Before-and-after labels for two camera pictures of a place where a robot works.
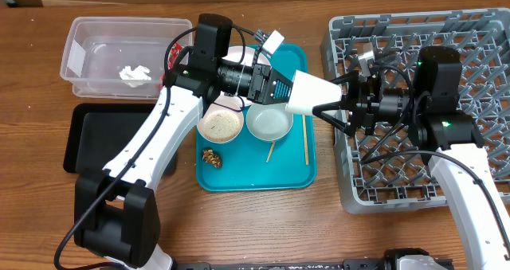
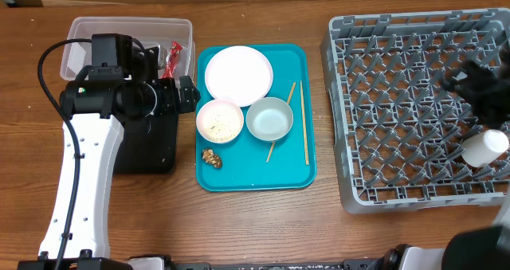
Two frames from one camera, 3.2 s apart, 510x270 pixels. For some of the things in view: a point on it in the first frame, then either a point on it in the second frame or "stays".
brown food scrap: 209,157 stays
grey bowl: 268,122 stays
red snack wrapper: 174,52 stays
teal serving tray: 248,164 stays
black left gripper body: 255,83 to 167,101
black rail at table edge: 352,264 stays
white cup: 308,91 to 484,147
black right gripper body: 362,103 to 479,87
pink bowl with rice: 218,124 stays
